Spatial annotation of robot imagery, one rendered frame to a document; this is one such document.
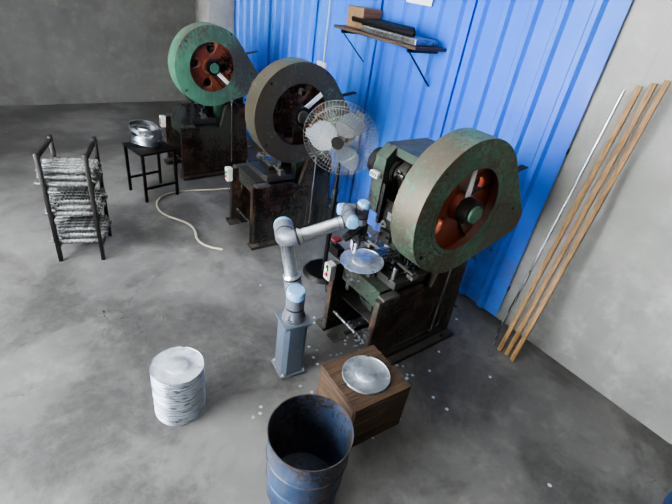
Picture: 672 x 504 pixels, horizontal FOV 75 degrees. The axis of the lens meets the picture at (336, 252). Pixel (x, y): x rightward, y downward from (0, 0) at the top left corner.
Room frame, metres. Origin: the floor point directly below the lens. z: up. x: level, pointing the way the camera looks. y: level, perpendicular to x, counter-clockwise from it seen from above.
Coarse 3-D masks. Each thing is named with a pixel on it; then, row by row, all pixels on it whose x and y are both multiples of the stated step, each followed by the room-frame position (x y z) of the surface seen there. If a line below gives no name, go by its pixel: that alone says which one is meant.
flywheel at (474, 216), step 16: (480, 176) 2.36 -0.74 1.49; (496, 176) 2.43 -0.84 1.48; (464, 192) 2.28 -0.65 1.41; (480, 192) 2.40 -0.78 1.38; (496, 192) 2.44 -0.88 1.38; (448, 208) 2.22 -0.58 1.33; (464, 208) 2.17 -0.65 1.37; (480, 208) 2.18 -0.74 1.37; (448, 224) 2.26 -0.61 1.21; (464, 224) 2.17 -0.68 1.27; (480, 224) 2.42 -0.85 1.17; (448, 240) 2.29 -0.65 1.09; (464, 240) 2.36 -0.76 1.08
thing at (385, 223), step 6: (390, 198) 2.59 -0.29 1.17; (390, 204) 2.55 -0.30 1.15; (384, 210) 2.58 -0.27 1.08; (390, 210) 2.54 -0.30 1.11; (384, 216) 2.57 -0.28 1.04; (390, 216) 2.53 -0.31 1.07; (384, 222) 2.54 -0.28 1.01; (390, 222) 2.52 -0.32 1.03; (384, 228) 2.53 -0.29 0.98; (378, 234) 2.52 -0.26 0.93; (384, 234) 2.50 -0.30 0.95; (390, 234) 2.47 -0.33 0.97; (384, 240) 2.49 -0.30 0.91; (390, 240) 2.48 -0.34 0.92
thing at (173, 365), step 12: (180, 348) 1.81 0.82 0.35; (192, 348) 1.82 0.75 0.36; (156, 360) 1.69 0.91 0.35; (168, 360) 1.71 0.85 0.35; (180, 360) 1.72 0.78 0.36; (192, 360) 1.74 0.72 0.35; (156, 372) 1.61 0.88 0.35; (168, 372) 1.62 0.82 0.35; (180, 372) 1.63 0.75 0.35; (192, 372) 1.65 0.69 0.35; (168, 384) 1.54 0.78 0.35; (180, 384) 1.55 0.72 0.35
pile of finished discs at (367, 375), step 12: (348, 360) 1.92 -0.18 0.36; (360, 360) 1.93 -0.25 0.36; (372, 360) 1.95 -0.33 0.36; (348, 372) 1.82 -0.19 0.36; (360, 372) 1.83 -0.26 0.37; (372, 372) 1.85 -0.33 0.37; (384, 372) 1.87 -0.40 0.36; (348, 384) 1.73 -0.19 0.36; (360, 384) 1.75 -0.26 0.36; (372, 384) 1.76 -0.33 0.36; (384, 384) 1.77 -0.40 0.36
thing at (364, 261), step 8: (344, 256) 2.42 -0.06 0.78; (352, 256) 2.44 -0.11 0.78; (360, 256) 2.44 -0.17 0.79; (368, 256) 2.46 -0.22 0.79; (352, 264) 2.34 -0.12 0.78; (360, 264) 2.35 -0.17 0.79; (368, 264) 2.36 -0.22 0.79; (376, 264) 2.38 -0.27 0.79; (360, 272) 2.27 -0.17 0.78; (368, 272) 2.28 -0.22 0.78
